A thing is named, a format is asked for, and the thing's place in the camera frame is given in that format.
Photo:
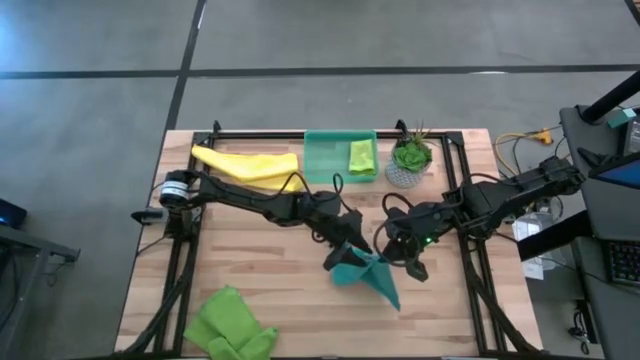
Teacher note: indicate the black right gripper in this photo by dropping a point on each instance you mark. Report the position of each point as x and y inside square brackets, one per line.
[417, 227]

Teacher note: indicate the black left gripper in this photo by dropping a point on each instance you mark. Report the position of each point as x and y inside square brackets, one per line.
[335, 222]

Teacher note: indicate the teal microfiber towel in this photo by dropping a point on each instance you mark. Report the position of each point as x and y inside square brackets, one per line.
[380, 280]

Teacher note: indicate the lime green microfiber towel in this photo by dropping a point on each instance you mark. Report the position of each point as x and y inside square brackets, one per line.
[362, 157]

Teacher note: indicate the yellow microfiber towel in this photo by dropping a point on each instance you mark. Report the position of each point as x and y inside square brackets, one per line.
[245, 167]

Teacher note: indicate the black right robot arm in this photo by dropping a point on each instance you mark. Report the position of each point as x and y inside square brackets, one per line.
[500, 197]

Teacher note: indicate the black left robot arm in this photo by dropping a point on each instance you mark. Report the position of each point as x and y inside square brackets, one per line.
[240, 192]

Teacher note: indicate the bright green microfiber towel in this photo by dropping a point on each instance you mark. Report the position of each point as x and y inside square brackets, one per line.
[225, 320]

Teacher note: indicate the succulent in triangle-patterned pot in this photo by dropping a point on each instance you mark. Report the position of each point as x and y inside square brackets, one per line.
[411, 157]

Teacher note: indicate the small white carton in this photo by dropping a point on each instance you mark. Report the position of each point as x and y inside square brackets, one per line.
[534, 270]

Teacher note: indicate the white plastic box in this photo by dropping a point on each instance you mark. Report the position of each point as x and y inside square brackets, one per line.
[530, 227]

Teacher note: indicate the black square beam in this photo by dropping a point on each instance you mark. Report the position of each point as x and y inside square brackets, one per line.
[555, 235]

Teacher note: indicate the grey desk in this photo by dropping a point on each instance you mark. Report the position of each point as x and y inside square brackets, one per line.
[595, 210]

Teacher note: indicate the backlit black keyboard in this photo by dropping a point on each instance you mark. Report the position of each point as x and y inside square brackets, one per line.
[625, 262]

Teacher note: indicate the monitor with blue screen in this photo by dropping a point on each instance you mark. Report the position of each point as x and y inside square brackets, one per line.
[625, 175]

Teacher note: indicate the small teal box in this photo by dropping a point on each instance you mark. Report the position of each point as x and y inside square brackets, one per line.
[621, 118]

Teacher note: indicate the black round pole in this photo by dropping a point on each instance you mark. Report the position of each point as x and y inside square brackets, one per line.
[612, 97]

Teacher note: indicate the grey metal cart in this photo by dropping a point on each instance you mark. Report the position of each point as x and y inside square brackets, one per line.
[30, 241]

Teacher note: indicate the black device with blue light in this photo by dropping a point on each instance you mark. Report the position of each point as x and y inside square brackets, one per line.
[10, 215]

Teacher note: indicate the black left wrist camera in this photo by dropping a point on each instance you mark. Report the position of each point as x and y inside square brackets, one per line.
[327, 198]

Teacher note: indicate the black aluminium table frame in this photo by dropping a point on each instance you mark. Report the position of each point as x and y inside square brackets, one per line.
[250, 135]

